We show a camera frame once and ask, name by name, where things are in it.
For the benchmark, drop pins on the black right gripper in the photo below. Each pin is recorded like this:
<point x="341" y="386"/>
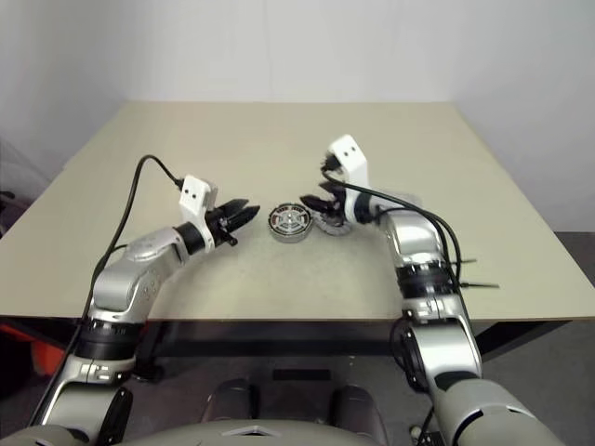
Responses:
<point x="338" y="204"/>

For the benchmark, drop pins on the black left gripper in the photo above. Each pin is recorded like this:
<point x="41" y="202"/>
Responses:
<point x="218" y="225"/>

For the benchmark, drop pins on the toothed grey motor lid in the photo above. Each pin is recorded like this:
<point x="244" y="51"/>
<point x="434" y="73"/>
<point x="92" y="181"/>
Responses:
<point x="334" y="229"/>

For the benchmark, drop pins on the round motor housing copper windings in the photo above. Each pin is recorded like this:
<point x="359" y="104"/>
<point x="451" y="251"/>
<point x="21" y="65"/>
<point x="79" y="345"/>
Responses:
<point x="288" y="239"/>

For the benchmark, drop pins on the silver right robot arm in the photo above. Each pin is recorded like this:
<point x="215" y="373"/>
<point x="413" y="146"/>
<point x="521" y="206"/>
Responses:
<point x="413" y="237"/>

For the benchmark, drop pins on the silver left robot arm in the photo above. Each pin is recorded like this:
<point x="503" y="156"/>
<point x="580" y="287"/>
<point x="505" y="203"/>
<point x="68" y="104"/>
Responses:
<point x="121" y="283"/>

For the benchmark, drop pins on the black zip tie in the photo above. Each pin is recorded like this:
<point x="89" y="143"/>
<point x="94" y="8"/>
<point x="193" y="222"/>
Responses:
<point x="483" y="284"/>
<point x="467" y="261"/>

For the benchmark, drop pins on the black table caster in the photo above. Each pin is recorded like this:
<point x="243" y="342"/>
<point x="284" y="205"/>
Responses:
<point x="151" y="374"/>

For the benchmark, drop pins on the dark rounded shape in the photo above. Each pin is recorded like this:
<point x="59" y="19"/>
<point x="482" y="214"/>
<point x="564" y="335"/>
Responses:
<point x="358" y="411"/>
<point x="232" y="399"/>

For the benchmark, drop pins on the grey robot torso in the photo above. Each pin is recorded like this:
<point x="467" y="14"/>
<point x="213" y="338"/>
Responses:
<point x="195" y="434"/>

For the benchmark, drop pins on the dark clutter beside table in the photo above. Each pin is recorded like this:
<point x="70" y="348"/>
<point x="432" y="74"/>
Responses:
<point x="9" y="209"/>

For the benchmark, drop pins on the orange object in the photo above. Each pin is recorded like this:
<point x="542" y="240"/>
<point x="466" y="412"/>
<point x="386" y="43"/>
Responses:
<point x="46" y="360"/>

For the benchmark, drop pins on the small black box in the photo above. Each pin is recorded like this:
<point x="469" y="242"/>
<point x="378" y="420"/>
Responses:
<point x="432" y="439"/>

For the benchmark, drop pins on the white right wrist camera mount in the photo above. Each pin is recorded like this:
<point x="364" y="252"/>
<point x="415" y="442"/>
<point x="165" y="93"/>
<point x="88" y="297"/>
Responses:
<point x="348" y="151"/>

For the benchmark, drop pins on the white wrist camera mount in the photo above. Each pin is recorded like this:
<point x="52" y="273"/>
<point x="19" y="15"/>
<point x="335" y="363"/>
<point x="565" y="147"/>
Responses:
<point x="348" y="151"/>
<point x="195" y="195"/>

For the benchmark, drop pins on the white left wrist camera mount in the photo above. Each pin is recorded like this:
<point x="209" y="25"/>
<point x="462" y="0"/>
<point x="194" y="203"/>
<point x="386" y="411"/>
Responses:
<point x="195" y="195"/>

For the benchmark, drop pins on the black table frame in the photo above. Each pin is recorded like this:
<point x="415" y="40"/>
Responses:
<point x="279" y="348"/>

